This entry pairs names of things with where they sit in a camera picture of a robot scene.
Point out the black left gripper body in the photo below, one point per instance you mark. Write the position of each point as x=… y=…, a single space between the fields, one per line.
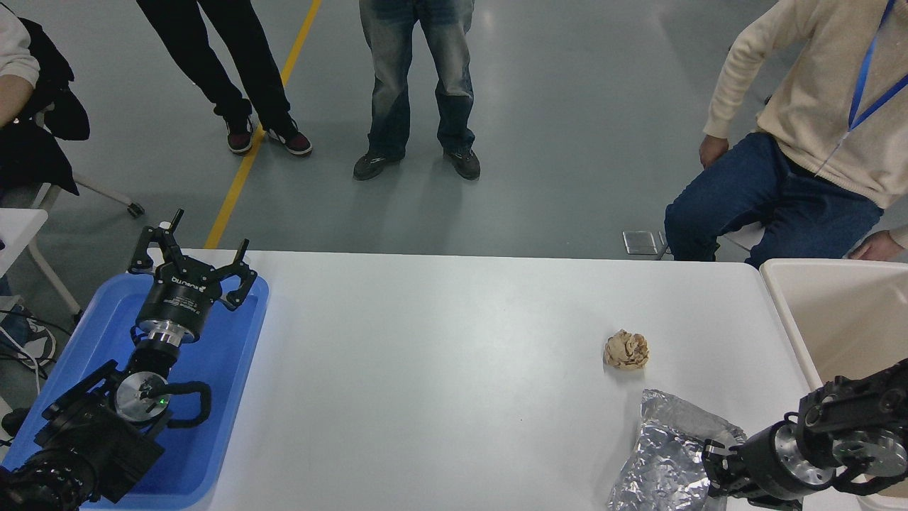
x=176 y=298

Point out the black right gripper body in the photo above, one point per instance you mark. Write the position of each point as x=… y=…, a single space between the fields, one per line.
x=759 y=461

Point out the silver foil plate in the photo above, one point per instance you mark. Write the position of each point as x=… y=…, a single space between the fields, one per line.
x=667 y=461

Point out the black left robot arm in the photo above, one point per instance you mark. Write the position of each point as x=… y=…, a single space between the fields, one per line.
x=85 y=440

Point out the seated person's left hand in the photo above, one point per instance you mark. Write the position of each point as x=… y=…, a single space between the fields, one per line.
x=879 y=247

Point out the seated person's right hand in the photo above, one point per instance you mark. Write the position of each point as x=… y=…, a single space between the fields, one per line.
x=713 y=150

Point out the blue plastic tray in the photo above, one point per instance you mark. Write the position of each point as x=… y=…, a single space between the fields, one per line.
x=227 y=355

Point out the white chair with wheels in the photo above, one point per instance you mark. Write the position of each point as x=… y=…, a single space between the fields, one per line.
x=106 y=193

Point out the crumpled tan paper ball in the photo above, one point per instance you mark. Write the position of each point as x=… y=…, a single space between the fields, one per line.
x=626 y=350

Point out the person's shoe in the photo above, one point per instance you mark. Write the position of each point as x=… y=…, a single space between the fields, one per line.
x=35 y=344

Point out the small white side table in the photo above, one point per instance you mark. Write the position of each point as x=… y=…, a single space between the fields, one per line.
x=18 y=223

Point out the large pale plastic bin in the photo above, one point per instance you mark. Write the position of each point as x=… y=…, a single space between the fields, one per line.
x=837 y=319

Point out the black jacket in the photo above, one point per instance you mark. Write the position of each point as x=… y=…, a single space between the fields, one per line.
x=35 y=142

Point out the standing person with red shoes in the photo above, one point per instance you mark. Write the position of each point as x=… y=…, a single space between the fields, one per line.
x=227 y=64

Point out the seated person beside black jacket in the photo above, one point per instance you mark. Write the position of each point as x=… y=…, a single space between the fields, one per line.
x=10 y=64

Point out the standing person with black shoes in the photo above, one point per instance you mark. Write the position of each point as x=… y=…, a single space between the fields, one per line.
x=425 y=64

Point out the grey metal frame chair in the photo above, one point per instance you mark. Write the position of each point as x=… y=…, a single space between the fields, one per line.
x=640 y=242

